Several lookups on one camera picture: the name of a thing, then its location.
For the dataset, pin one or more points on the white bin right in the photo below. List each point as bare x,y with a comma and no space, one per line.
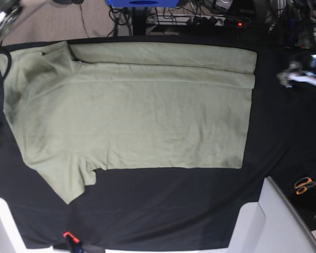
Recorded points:
271,225

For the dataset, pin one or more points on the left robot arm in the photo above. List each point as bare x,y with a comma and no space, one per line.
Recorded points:
300,37

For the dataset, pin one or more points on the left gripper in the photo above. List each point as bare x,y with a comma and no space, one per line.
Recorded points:
304,64

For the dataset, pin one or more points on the black table cloth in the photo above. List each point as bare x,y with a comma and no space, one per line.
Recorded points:
177,209

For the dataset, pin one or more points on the red black clamp bottom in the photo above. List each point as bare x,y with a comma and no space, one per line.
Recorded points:
74,245

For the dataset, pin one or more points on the orange handled scissors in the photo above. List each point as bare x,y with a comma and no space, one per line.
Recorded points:
303,185

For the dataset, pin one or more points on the blue plastic box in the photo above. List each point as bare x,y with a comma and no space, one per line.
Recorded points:
142,3

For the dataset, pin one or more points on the white bin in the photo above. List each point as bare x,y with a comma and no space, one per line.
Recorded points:
10,238
271,225

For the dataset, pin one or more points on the white bin left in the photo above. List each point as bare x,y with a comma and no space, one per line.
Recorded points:
10,238

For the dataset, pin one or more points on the black power strip red light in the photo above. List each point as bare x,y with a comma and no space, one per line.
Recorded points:
239,23

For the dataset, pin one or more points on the light green T-shirt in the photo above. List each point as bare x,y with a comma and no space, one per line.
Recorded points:
74,109

